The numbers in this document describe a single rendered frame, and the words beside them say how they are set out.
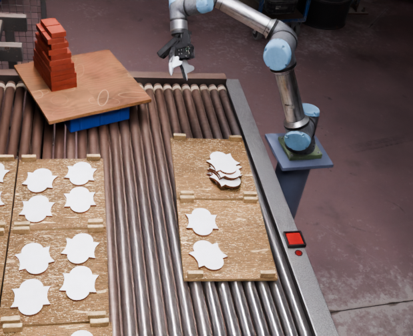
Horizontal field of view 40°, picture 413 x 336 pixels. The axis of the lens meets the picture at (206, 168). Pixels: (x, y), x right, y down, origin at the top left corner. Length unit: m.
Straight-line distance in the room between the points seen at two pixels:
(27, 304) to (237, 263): 0.75
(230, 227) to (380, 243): 1.73
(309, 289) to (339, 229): 1.65
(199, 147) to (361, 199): 1.74
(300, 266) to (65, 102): 1.28
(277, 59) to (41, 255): 1.21
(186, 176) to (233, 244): 0.42
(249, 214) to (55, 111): 0.98
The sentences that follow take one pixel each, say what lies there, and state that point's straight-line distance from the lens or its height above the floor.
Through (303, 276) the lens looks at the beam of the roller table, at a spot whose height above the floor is 0.91.
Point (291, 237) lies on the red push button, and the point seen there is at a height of 0.93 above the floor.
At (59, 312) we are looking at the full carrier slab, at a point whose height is 0.94.
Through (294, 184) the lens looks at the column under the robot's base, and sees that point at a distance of 2.88.
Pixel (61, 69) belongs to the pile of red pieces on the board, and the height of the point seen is 1.15.
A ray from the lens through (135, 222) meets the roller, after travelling 2.25.
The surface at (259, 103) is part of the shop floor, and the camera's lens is 4.73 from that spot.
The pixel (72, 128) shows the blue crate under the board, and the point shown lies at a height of 0.95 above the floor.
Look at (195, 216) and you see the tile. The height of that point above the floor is 0.95.
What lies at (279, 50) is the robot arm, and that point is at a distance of 2.36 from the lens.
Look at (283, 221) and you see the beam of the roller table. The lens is 2.37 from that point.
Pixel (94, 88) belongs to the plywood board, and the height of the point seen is 1.04.
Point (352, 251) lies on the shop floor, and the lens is 3.68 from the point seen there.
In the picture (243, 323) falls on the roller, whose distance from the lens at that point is 2.01.
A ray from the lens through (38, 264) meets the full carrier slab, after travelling 2.09.
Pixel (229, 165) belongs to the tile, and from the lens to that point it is 2.42.
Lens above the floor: 2.54
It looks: 40 degrees down
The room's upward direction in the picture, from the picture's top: 9 degrees clockwise
